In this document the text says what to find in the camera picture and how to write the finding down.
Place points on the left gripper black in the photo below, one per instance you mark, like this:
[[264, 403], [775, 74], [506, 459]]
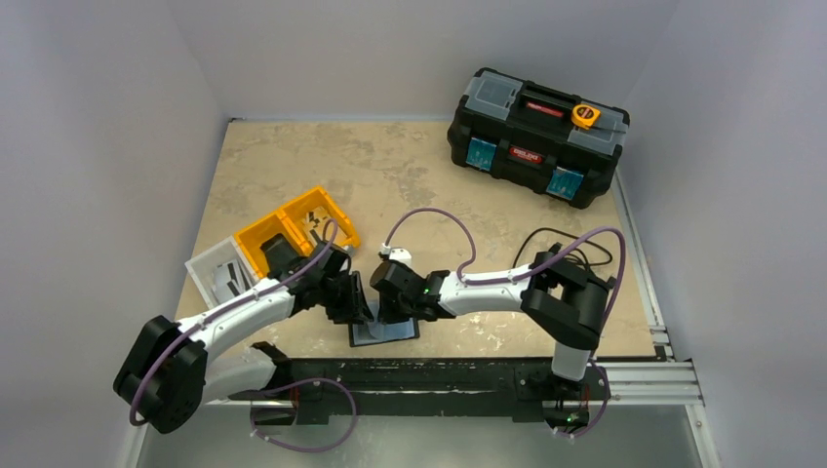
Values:
[[354, 308]]

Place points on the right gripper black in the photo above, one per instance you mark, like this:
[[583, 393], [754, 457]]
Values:
[[389, 302]]

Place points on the card with black stripe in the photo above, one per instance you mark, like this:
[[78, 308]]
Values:
[[314, 222]]

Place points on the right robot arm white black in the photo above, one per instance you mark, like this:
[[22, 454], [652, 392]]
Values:
[[569, 302]]

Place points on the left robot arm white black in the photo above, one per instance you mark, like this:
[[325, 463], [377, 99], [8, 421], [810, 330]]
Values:
[[165, 372]]

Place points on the yellow plastic bin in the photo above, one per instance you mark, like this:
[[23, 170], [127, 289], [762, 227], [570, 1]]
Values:
[[287, 221]]

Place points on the white plastic bin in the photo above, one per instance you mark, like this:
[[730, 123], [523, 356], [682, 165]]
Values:
[[221, 272]]

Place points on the black plastic toolbox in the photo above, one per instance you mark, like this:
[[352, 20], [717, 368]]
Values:
[[522, 132]]

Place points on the orange tape measure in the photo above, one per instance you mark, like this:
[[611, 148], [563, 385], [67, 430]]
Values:
[[585, 116]]

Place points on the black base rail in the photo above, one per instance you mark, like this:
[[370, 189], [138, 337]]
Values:
[[521, 389]]

